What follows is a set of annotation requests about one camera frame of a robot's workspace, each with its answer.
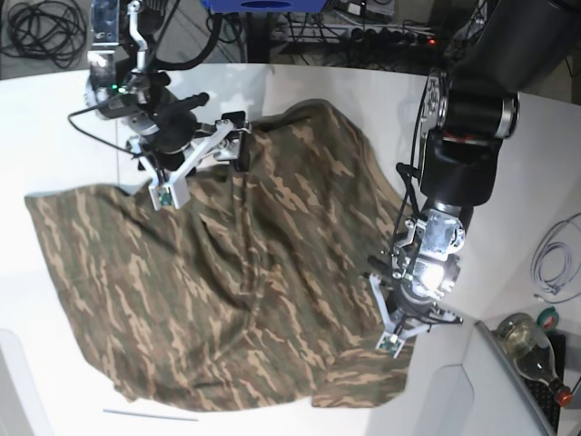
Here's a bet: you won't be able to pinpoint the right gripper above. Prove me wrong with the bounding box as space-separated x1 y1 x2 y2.
144 102 251 173

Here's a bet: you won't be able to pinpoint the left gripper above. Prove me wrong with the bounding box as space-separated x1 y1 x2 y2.
393 290 439 324

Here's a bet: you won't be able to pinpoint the camouflage t-shirt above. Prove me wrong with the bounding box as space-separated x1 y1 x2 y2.
25 101 414 411

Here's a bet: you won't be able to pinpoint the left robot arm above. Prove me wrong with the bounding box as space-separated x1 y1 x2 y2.
388 1 580 326

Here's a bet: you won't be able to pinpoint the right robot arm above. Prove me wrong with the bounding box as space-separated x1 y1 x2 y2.
84 1 251 176

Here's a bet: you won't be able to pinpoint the clear plastic bottle red cap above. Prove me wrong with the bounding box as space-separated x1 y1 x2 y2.
495 312 573 408

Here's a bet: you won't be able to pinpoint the green tape roll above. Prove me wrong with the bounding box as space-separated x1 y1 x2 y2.
537 306 560 332

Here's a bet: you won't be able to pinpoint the black power strip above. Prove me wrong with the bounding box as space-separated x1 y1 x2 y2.
349 26 445 48

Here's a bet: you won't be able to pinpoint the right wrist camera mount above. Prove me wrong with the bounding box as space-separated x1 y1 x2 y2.
123 111 251 211

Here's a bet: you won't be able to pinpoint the white coiled cable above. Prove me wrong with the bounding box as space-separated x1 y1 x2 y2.
530 213 581 304

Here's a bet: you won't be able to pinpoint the black coiled cables on floor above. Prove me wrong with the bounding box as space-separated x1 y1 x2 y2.
0 0 90 70

